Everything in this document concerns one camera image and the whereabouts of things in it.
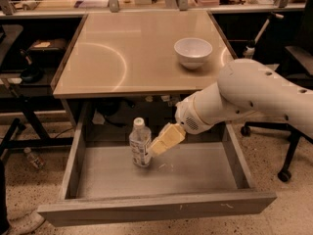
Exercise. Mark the open grey wooden drawer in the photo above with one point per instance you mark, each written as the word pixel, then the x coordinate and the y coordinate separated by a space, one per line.
pixel 204 176

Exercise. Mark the clear plastic bottle white cap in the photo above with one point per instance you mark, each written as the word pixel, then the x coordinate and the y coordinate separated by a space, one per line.
pixel 139 140

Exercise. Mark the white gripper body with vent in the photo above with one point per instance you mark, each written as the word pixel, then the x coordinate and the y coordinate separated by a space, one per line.
pixel 188 117

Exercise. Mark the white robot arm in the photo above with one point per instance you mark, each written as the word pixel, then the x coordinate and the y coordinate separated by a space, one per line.
pixel 243 86

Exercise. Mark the small bottle on floor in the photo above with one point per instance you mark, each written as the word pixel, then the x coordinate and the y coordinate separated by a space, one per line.
pixel 34 159

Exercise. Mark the black office chair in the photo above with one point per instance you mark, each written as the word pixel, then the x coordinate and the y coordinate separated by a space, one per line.
pixel 297 68

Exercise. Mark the white spray bottle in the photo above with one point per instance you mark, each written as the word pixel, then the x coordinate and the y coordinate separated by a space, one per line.
pixel 249 50

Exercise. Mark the yellow foam padded gripper finger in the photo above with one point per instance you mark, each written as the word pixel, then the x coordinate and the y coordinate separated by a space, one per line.
pixel 171 135

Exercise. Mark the black box with label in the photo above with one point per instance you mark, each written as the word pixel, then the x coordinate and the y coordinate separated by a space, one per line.
pixel 51 45

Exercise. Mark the grey cabinet with counter top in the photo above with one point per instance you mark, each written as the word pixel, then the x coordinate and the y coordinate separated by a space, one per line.
pixel 132 55

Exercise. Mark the white ceramic bowl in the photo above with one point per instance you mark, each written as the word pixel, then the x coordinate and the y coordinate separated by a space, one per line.
pixel 192 53

